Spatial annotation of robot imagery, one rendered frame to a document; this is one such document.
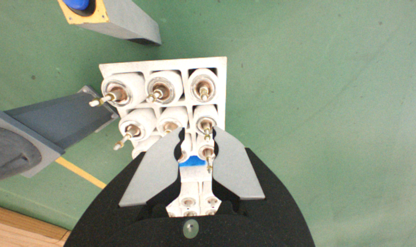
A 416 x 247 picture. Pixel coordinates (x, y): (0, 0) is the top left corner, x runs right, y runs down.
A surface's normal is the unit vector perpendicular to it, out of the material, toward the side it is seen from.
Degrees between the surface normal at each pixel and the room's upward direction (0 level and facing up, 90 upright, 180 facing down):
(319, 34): 0
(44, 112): 90
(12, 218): 90
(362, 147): 0
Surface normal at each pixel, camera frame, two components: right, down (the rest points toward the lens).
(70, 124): 0.85, -0.48
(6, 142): 0.83, -0.32
